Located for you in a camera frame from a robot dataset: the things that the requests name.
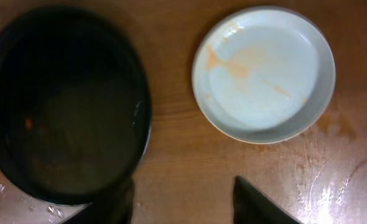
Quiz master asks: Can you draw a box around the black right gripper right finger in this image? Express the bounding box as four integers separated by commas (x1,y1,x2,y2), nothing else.
233,175,300,224

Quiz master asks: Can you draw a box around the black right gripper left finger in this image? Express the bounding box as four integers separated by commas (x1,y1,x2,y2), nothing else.
63,179,135,224

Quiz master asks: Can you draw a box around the white plate with small stains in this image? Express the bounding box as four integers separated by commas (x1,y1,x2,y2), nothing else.
192,6,336,144

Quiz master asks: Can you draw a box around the round black serving tray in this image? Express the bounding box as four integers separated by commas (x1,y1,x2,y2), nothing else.
0,6,152,205

